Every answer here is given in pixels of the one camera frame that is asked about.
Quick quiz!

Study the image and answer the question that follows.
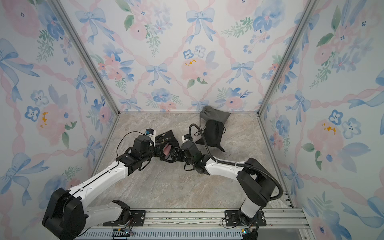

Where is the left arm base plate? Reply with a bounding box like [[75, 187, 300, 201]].
[[103, 210, 146, 228]]

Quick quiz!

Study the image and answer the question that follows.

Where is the pink hair dryer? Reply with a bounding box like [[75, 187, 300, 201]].
[[163, 145, 172, 158]]

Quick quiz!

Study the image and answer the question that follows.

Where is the black corrugated cable conduit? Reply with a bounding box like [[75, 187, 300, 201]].
[[188, 123, 284, 201]]

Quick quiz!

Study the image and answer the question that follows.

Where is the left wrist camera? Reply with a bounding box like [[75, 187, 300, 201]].
[[145, 129, 157, 146]]

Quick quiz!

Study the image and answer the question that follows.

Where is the grey drawstring pouch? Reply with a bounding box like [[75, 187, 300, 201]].
[[200, 106, 231, 124]]

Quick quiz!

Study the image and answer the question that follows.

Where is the black pouch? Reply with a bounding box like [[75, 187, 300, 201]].
[[154, 130, 180, 163], [203, 120, 225, 152]]

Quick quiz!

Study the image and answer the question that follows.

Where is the aluminium front rail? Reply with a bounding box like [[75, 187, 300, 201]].
[[77, 209, 315, 240]]

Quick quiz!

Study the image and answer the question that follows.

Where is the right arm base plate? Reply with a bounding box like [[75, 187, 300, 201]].
[[224, 209, 267, 228]]

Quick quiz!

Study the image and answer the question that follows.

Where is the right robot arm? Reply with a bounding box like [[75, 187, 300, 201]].
[[170, 141, 283, 226]]

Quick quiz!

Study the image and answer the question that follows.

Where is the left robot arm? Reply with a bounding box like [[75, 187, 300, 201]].
[[42, 129, 156, 240]]

